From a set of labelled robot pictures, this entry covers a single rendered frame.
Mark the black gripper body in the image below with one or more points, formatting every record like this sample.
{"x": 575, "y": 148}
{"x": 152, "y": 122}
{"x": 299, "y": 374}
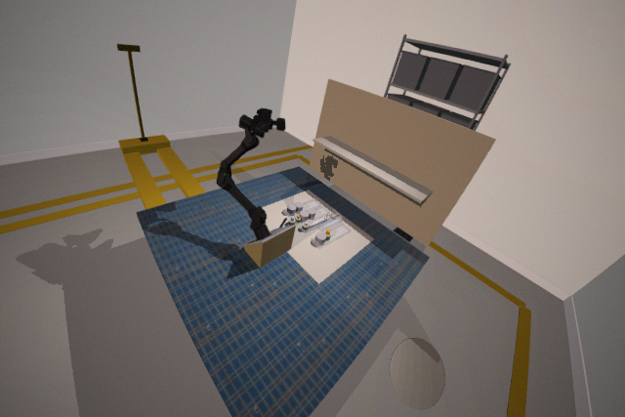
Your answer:
{"x": 279, "y": 123}

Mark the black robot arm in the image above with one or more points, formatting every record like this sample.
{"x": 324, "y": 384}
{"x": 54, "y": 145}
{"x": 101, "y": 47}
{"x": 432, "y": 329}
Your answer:
{"x": 224, "y": 180}

